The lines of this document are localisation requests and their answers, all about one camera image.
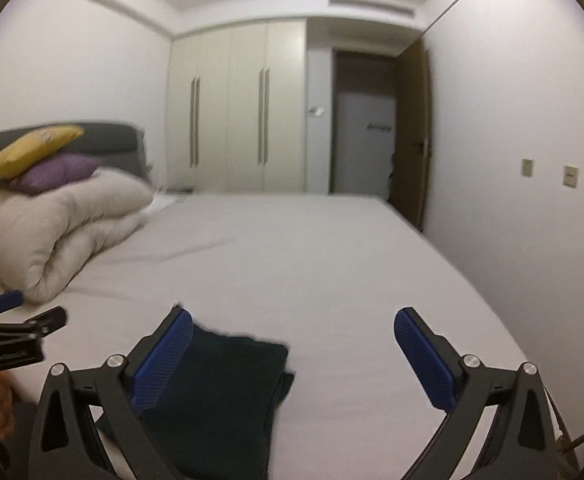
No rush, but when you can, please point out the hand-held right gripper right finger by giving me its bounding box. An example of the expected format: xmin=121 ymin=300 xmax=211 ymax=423
xmin=393 ymin=306 xmax=559 ymax=480

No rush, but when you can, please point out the cream wardrobe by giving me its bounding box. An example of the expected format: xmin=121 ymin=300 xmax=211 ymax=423
xmin=167 ymin=17 xmax=307 ymax=194

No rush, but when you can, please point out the yellow pillow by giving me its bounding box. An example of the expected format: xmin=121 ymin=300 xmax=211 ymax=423
xmin=0 ymin=125 xmax=85 ymax=180

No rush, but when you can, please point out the beige folded duvet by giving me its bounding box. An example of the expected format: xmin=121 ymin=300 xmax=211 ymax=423
xmin=0 ymin=167 xmax=155 ymax=305

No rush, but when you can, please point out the purple pillow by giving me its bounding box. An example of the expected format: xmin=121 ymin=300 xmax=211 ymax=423
xmin=10 ymin=154 xmax=101 ymax=196

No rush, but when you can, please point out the bed with white sheet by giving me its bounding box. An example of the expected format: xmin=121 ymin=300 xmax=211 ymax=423
xmin=0 ymin=192 xmax=580 ymax=480

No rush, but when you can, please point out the brown wooden door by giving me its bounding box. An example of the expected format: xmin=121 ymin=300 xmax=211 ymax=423
xmin=389 ymin=37 xmax=433 ymax=233

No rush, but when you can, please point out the person's left hand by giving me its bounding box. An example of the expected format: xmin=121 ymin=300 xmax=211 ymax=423
xmin=0 ymin=369 xmax=17 ymax=442

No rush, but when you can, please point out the dark green garment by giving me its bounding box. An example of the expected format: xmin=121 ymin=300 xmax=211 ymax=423
xmin=94 ymin=322 xmax=295 ymax=479

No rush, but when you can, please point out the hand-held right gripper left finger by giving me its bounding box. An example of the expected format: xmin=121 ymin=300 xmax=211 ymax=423
xmin=26 ymin=304 xmax=193 ymax=480

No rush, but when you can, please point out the grey headboard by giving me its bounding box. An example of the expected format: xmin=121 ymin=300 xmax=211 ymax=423
xmin=0 ymin=121 xmax=151 ymax=202

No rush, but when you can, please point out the ceiling air vent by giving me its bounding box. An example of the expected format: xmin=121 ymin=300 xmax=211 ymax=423
xmin=328 ymin=0 xmax=417 ymax=17

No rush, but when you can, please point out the white hallway door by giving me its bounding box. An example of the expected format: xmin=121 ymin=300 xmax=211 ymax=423
xmin=336 ymin=92 xmax=397 ymax=196

